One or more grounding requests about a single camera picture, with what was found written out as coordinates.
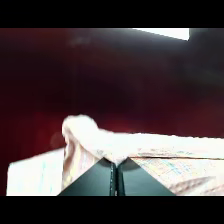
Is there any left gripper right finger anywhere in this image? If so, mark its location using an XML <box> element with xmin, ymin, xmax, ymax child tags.
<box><xmin>115</xmin><ymin>157</ymin><xmax>177</xmax><ymax>197</ymax></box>

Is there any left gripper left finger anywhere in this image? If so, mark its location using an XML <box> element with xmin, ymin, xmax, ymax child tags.
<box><xmin>57</xmin><ymin>157</ymin><xmax>117</xmax><ymax>197</ymax></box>

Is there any pale pink checked shirt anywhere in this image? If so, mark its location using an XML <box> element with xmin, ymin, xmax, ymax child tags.
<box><xmin>5</xmin><ymin>114</ymin><xmax>224</xmax><ymax>197</ymax></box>

